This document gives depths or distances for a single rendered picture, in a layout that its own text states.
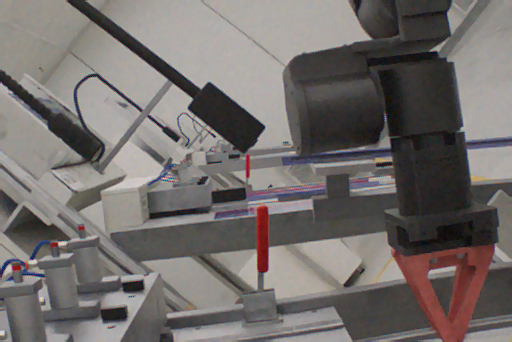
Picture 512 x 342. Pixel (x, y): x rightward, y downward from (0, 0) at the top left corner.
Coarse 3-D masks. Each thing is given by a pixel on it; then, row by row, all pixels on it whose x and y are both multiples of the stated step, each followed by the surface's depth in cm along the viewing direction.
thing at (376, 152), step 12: (468, 144) 96; (480, 144) 95; (492, 144) 95; (504, 144) 95; (288, 156) 98; (312, 156) 98; (324, 156) 97; (336, 156) 97; (348, 156) 97; (372, 156) 97; (384, 156) 97
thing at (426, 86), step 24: (384, 72) 57; (408, 72) 56; (432, 72) 55; (384, 96) 58; (408, 96) 56; (432, 96) 55; (456, 96) 56; (384, 120) 57; (408, 120) 56; (432, 120) 56; (456, 120) 56
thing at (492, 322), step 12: (480, 324) 58; (492, 324) 58; (504, 324) 58; (384, 336) 60; (396, 336) 59; (408, 336) 59; (420, 336) 58; (432, 336) 58; (468, 336) 58; (480, 336) 58; (492, 336) 58
